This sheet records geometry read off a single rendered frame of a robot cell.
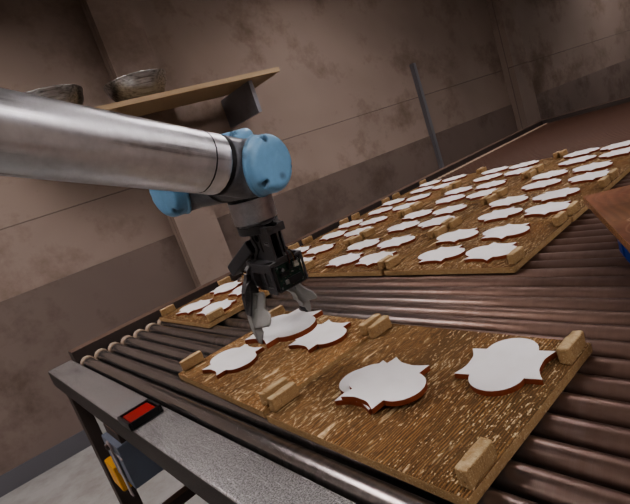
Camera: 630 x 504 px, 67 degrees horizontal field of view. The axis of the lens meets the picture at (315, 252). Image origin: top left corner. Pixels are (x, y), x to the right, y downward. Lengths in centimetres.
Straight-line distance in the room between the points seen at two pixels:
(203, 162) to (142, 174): 7
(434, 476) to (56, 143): 53
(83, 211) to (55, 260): 36
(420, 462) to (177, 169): 45
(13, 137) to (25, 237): 304
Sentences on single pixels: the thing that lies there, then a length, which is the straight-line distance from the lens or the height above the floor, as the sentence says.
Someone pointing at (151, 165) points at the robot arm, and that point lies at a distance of 52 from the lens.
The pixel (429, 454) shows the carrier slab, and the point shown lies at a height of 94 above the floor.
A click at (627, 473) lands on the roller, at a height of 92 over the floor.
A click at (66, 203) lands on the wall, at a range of 353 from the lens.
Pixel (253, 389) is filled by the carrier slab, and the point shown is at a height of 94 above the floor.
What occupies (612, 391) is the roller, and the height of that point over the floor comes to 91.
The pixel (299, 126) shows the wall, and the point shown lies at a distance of 425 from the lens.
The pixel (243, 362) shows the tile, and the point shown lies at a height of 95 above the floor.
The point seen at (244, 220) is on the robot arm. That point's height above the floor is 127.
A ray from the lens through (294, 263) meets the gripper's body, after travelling 79.
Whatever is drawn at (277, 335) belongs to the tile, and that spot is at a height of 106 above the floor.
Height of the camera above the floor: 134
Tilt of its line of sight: 11 degrees down
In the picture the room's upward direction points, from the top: 19 degrees counter-clockwise
